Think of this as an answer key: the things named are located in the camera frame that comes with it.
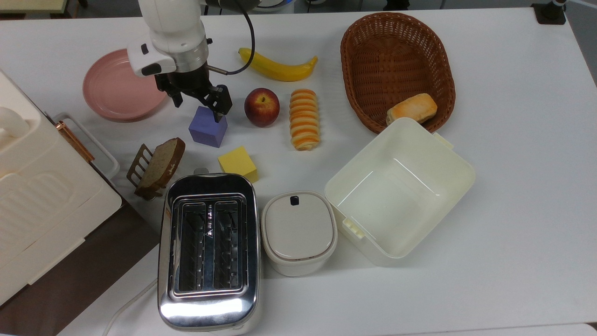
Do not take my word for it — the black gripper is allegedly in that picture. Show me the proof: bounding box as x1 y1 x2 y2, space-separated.
154 63 233 123

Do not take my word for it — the purple cube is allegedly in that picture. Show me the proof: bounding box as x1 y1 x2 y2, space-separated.
188 106 229 148

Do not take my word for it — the yellow cube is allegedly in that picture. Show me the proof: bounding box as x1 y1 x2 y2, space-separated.
217 146 260 184

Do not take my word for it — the red apple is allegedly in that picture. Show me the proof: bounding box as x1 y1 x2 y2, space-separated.
244 87 281 128

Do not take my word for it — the brown bread slice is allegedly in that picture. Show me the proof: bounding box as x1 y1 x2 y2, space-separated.
135 137 186 199

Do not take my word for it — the pink plate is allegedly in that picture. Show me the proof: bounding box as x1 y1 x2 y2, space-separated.
82 49 169 123

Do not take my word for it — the yellow banana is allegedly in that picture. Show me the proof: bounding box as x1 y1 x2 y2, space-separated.
238 47 319 83

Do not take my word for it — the brown toast rack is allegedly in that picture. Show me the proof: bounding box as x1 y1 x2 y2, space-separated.
126 143 162 202

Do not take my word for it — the orange striped twisted bread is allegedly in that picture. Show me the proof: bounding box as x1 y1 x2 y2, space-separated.
289 88 321 152

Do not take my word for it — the small white lidded container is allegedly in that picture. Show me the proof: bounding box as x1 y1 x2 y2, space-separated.
260 190 339 278

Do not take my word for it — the cream toy oven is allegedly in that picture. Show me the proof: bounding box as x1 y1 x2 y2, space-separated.
0 69 162 336

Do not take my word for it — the silver two-slot toaster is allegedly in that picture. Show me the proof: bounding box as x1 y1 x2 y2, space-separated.
157 168 262 333

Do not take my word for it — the brown wicker basket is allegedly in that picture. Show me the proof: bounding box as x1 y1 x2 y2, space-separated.
340 12 457 135

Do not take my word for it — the golden bread roll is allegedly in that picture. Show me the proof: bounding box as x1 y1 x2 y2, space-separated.
386 93 438 126

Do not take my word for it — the cream open plastic box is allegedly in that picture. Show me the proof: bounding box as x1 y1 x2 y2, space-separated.
324 117 477 268

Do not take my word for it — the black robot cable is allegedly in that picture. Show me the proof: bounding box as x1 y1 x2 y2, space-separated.
205 0 257 76

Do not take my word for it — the white oven bar handle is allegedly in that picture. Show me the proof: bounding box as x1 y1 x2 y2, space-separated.
53 113 120 181

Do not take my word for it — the copper oven handle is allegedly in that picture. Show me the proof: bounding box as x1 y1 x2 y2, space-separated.
56 121 96 163

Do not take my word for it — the white toaster cord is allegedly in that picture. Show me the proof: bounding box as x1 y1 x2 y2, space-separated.
102 277 160 336

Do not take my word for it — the black camera stand base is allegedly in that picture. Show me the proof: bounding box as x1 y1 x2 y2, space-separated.
531 0 568 25

